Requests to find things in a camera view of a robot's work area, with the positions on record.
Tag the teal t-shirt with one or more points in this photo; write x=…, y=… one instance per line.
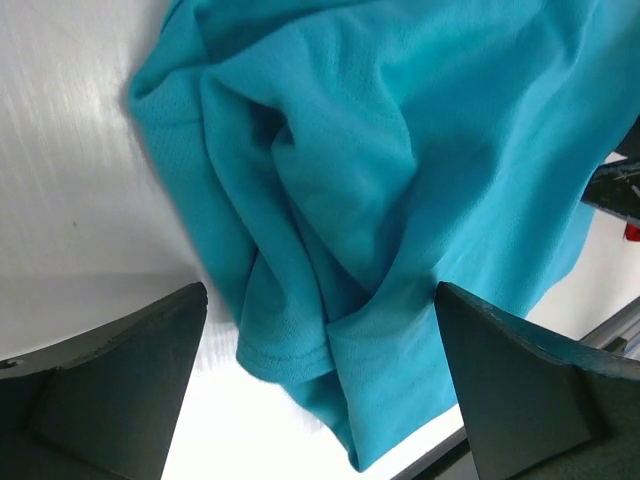
x=333, y=161

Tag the aluminium front rail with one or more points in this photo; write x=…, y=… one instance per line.
x=619, y=334

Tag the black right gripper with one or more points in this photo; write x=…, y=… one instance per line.
x=614, y=187

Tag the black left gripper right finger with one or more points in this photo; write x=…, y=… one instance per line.
x=537, y=404

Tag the folded red t-shirt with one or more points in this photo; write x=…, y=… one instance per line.
x=632, y=233

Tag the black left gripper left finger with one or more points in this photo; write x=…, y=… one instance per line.
x=103, y=404

